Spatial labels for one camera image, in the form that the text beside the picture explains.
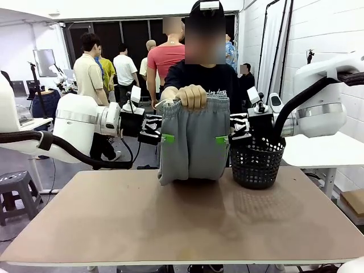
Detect person in white t-shirt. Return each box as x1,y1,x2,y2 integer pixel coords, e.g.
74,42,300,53
113,42,140,107

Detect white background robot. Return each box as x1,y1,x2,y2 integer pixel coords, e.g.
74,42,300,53
48,64,76,92

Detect person in cream polo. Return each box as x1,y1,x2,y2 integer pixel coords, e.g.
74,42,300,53
73,32,123,163

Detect person's right hand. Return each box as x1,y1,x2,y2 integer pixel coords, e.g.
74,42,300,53
176,84,209,111

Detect seated person in black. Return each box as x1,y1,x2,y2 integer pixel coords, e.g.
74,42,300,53
238,63,255,101

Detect person in black t-shirt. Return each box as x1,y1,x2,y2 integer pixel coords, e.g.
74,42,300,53
163,0,243,115

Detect brown cardboard box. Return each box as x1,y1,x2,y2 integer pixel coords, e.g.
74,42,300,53
339,188,364,227

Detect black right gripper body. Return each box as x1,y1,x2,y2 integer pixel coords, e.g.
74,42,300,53
247,110,275,140

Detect black right arm cable sleeve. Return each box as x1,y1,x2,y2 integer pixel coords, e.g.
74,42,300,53
272,71,364,140

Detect grey training pants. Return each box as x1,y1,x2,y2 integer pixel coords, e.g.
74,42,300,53
155,96,231,187

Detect white curtain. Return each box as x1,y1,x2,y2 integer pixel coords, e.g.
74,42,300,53
257,11,288,94

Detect black left arm cable sleeve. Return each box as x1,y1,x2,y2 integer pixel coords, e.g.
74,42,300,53
0,130,135,171

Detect black pipe frame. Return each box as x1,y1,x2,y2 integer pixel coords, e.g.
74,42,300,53
254,0,294,94

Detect grey wall board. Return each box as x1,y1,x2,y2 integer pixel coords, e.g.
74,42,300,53
32,49,57,78

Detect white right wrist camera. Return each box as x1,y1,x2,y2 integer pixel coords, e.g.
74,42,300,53
246,86,270,114

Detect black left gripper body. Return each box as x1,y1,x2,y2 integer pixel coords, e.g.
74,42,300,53
119,109,147,138

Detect mannequin in floral blue shirt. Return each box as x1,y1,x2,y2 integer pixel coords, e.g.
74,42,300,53
225,34,238,72

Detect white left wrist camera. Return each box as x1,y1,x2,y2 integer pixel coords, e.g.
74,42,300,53
122,85,144,114

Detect black baseball cap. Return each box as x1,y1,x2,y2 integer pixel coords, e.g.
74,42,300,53
189,0,226,18

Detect half mannequin in blue jeans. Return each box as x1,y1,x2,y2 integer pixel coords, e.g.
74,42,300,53
31,89,62,119

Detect grey plastic stool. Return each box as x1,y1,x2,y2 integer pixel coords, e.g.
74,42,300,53
0,170,44,227

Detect black perforated plastic basket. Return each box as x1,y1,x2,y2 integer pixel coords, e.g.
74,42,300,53
229,136,287,191

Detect mannequin in red crop top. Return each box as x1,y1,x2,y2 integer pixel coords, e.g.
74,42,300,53
146,16,186,112

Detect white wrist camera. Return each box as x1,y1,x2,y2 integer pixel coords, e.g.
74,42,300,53
122,85,144,114
246,86,270,114

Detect grey monitor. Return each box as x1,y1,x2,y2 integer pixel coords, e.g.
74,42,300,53
13,80,27,98

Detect black arm cable sleeve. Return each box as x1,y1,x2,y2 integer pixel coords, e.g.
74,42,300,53
0,130,135,171
272,71,364,140

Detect white head camera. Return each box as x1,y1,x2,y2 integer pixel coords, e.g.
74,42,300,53
199,1,222,11

